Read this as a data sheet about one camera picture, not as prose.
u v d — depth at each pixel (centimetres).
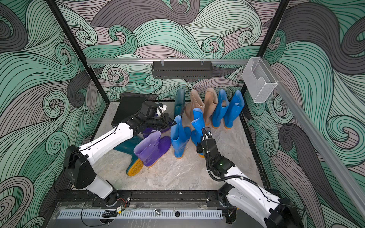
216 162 60
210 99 93
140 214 70
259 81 77
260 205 43
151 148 73
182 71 99
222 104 84
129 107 110
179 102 96
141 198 75
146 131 67
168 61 95
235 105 83
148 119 63
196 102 84
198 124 70
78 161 41
